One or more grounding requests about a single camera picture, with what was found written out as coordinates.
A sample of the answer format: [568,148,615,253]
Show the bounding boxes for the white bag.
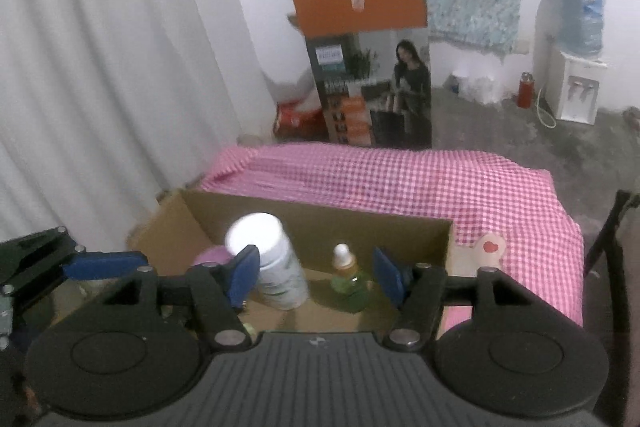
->
[262,69,321,114]

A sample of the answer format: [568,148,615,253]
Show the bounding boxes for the brown cardboard box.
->
[126,188,454,335]

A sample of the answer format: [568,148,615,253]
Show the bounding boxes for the white water dispenser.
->
[544,51,609,126]

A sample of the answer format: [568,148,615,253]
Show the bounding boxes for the white plastic bags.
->
[444,68,507,106]

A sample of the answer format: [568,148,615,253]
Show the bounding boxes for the white curtain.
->
[0,0,277,254]

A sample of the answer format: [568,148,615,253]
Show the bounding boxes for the green hose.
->
[535,83,557,130]

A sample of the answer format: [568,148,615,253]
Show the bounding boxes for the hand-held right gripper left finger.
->
[102,244,262,350]

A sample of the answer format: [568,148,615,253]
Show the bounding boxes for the white plastic bottle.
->
[224,212,311,312]

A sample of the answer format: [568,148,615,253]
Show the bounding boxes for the pink round jar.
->
[192,245,237,269]

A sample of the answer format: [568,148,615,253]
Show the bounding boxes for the white tag red spot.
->
[471,232,507,269]

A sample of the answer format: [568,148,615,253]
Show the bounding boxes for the red thermos bottle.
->
[516,72,535,110]

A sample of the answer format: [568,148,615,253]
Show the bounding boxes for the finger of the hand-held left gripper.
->
[0,227,147,299]

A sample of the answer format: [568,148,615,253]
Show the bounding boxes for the blue water jug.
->
[555,0,609,58]

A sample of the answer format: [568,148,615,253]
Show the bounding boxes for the pink checkered cloth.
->
[199,144,586,344]

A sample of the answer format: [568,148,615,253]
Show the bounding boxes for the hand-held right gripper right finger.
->
[372,247,538,353]

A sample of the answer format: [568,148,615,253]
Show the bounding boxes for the red bag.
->
[272,99,331,142]

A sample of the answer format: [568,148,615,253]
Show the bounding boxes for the tall printed box orange top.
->
[289,0,434,150]

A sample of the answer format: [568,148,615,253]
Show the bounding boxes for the green bottle white cap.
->
[328,243,375,314]

